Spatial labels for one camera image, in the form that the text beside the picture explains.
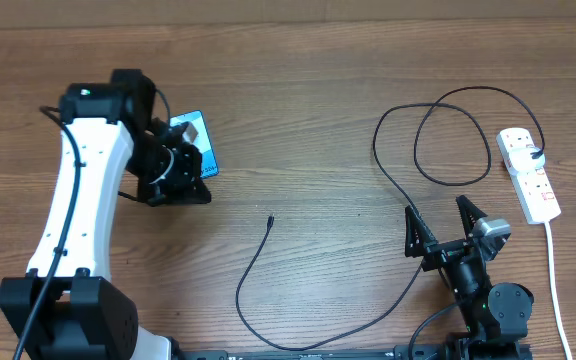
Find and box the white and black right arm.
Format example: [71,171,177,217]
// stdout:
[403,195,534,360]

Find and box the white power strip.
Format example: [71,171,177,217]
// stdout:
[496,128,561,224]

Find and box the white power strip cord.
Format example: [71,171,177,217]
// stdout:
[544,221,574,360]

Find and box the blue Galaxy smartphone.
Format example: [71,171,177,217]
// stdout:
[170,110,219,179]

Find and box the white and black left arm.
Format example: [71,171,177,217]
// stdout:
[0,69,216,359]

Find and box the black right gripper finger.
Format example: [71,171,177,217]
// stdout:
[456,195,487,238]
[405,206,438,257]

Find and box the white charger plug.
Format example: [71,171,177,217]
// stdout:
[506,146,546,176]

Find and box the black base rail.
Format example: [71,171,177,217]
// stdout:
[182,344,513,360]

